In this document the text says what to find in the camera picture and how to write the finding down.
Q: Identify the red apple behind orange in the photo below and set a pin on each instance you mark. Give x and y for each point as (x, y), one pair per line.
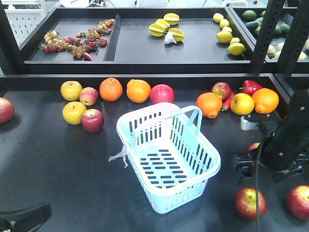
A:
(222, 89)

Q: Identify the large red apple back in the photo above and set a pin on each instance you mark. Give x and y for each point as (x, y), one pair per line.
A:
(162, 93)

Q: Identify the orange back left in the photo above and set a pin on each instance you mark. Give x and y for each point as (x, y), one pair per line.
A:
(110, 89)

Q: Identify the pink apple back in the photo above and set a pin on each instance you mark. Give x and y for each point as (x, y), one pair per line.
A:
(88, 96)

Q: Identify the light blue plastic basket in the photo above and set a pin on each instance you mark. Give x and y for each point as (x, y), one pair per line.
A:
(169, 154)

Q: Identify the red apple middle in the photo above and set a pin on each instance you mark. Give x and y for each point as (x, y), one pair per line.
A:
(253, 146)

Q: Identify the red apple front left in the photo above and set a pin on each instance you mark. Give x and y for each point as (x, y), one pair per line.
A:
(245, 203)

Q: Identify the red bell pepper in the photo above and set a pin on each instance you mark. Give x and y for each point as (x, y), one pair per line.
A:
(250, 87)

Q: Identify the yellow apple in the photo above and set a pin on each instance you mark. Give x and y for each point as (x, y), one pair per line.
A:
(70, 90)
(73, 111)
(242, 104)

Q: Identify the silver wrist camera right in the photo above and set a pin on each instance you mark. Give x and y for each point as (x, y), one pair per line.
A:
(262, 122)

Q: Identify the orange with nub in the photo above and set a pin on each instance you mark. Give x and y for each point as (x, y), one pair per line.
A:
(210, 104)

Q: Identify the red apple front right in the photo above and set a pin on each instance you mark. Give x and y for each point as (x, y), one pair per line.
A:
(297, 202)

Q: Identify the red apple far left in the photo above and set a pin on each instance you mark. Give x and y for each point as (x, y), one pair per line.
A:
(6, 110)

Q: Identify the yellow apple front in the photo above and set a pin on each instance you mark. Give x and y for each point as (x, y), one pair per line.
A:
(73, 111)

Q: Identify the orange back right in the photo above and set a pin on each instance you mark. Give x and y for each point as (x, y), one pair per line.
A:
(137, 90)

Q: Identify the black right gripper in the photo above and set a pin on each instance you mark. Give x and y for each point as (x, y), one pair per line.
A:
(282, 157)

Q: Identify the black upper shelf tray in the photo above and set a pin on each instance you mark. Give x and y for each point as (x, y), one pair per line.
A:
(131, 49)

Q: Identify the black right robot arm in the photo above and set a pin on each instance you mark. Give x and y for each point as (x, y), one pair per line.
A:
(296, 123)

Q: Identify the yellow apple back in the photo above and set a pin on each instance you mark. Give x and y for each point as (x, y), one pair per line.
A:
(70, 90)

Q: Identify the orange far right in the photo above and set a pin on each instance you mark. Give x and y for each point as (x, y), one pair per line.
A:
(265, 101)

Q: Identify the white garlic bulb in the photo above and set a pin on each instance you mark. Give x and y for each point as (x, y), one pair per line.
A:
(169, 39)

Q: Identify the black wood display table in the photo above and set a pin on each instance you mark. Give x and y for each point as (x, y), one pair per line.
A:
(43, 159)

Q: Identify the yellow apple right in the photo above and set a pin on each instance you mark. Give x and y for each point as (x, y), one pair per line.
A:
(242, 104)

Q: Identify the red chili pepper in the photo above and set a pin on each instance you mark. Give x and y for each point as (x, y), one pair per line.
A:
(226, 104)

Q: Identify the small dark red apple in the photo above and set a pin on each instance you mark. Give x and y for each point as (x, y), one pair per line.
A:
(92, 120)

